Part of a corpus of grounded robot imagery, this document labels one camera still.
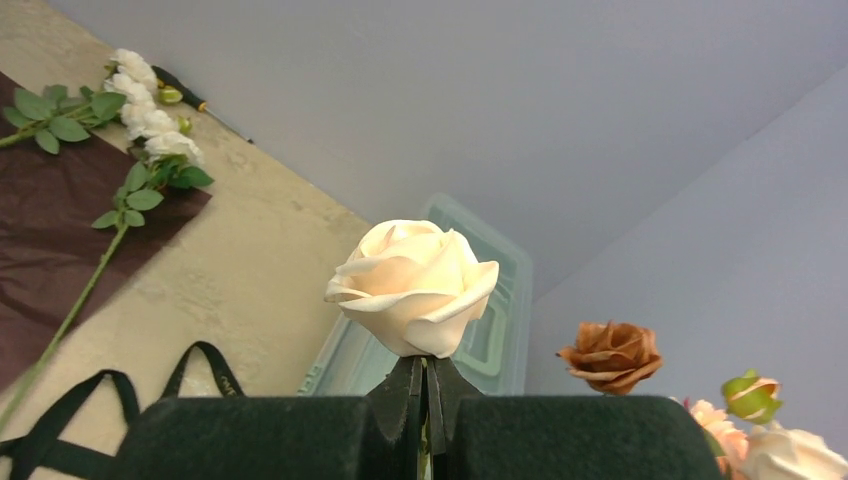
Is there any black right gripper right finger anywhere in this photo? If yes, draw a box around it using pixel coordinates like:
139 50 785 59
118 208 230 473
427 358 722 479

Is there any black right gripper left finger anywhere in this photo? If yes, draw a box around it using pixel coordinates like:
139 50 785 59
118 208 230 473
109 357 423 479

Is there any small cream rose stem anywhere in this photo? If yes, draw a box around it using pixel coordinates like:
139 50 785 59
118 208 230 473
324 220 499 479

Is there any brown orange flower stem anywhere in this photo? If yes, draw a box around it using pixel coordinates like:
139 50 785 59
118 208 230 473
556 320 664 396

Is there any white flower stem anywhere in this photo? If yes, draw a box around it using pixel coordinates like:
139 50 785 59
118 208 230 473
1 110 214 429
1 49 160 155

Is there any black printed ribbon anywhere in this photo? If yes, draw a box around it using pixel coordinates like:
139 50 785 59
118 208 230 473
0 341 246 480

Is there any dark red wrapping paper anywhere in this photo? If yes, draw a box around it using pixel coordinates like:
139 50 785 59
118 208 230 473
1 135 211 392

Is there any clear plastic storage box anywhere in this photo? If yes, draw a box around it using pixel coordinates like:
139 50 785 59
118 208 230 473
299 194 533 396

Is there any yellow black screwdriver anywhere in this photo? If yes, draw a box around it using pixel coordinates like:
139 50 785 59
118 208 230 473
152 65 254 144

